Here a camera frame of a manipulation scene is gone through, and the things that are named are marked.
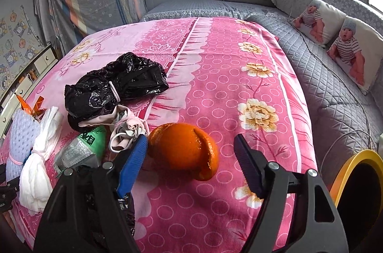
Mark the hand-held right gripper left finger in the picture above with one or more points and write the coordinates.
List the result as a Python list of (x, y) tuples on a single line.
[(131, 164)]

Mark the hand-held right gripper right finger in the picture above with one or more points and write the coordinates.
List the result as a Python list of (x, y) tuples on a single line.
[(248, 164)]

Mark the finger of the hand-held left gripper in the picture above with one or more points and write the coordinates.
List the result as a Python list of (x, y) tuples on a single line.
[(7, 199)]

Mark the white tissue bundle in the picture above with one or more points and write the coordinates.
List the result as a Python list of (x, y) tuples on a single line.
[(36, 175)]

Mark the pink cloth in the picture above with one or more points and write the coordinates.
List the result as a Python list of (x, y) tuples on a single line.
[(125, 127)]

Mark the orange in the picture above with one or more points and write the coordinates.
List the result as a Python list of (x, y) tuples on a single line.
[(179, 148)]

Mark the yellow rimmed bin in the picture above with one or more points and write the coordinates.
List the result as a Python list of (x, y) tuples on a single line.
[(350, 163)]

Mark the green snack packet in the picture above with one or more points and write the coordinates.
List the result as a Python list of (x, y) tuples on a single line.
[(80, 148)]

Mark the light blue knitted cloth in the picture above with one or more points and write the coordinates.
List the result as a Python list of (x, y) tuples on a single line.
[(21, 133)]

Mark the pink floral blanket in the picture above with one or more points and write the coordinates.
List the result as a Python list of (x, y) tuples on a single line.
[(224, 76)]

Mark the orange plastic wrapper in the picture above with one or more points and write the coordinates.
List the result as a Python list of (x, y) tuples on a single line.
[(30, 106)]

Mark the white drawer cabinet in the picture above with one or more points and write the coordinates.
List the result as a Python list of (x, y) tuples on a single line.
[(45, 58)]

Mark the baby print pillow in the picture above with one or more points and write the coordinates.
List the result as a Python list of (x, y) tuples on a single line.
[(353, 49), (314, 19)]

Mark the white hanging garment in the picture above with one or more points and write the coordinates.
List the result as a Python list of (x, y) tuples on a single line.
[(40, 7)]

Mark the cartoon wall poster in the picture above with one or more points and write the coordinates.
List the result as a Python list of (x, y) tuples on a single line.
[(15, 40)]

